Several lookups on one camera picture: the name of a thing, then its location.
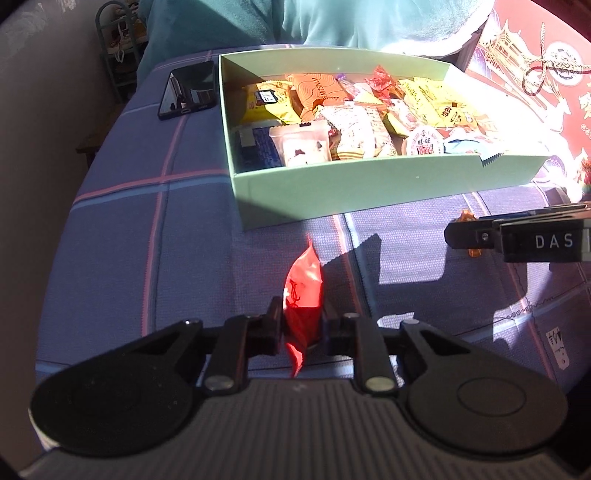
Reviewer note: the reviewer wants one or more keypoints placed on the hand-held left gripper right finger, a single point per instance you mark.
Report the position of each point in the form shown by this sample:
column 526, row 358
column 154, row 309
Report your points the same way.
column 331, row 334

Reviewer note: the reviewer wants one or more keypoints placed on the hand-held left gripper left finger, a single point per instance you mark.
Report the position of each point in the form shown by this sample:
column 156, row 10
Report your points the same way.
column 275, row 327

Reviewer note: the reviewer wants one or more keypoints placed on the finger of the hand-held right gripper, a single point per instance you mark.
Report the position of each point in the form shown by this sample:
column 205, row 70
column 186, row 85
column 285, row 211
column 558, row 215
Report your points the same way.
column 531, row 211
column 471, row 235

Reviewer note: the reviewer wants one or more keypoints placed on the amber candy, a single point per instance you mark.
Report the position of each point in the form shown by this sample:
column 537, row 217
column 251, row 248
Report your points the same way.
column 475, row 254

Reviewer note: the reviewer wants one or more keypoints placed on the small red snack packet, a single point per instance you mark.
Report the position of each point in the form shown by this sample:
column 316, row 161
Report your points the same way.
column 302, row 295

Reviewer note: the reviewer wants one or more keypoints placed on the white jelly cup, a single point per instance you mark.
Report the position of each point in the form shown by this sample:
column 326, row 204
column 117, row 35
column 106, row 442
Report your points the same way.
column 422, row 145

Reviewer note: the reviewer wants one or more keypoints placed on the green cardboard box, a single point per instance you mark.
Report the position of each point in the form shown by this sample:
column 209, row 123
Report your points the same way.
column 369, row 189

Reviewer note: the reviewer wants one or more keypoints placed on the yellow cartoon-face packet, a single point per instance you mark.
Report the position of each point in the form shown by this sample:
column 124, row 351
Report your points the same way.
column 455, row 116

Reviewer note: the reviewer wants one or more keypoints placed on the yellow wavy-lined packet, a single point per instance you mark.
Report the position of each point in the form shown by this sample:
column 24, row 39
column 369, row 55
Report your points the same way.
column 425, row 92

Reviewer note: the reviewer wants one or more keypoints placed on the white orange striped packet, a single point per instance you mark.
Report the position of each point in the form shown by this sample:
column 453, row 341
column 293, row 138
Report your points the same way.
column 358, row 131

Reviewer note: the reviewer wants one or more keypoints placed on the red patterned packet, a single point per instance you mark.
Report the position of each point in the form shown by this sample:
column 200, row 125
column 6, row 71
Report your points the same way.
column 381, row 81

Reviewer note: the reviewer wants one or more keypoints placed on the blue snack packet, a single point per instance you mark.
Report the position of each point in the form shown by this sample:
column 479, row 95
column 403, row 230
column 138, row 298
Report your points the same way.
column 256, row 146

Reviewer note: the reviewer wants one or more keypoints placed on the long purple-white packet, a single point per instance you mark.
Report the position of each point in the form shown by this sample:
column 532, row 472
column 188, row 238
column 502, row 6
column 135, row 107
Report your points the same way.
column 347, row 85

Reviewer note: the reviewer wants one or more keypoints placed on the orange wavy-lined packet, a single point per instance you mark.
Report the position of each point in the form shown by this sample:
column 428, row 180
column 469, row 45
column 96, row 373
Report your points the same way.
column 318, row 90

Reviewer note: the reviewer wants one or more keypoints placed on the yellow orange snack packet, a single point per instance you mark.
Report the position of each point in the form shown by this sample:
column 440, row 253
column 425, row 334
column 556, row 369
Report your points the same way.
column 268, row 104

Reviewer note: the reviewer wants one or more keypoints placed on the light blue packet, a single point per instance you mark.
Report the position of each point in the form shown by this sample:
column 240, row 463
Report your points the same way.
column 464, row 145

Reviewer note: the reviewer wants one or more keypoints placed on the blue plaid cloth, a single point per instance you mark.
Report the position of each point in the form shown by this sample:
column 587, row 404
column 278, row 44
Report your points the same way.
column 138, row 230

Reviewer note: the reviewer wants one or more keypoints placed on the white dark-spotted packet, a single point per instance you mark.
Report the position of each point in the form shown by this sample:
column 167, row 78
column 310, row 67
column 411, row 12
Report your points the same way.
column 302, row 145

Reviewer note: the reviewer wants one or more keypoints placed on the black smartphone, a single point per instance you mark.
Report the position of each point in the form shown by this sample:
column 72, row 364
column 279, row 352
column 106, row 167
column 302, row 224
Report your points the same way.
column 187, row 90

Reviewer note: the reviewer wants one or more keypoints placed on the teal fleece blanket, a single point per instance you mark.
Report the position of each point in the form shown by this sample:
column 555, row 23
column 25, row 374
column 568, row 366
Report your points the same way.
column 277, row 23

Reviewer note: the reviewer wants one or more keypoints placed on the metal shoe rack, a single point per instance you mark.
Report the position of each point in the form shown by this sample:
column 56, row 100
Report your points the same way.
column 117, row 50

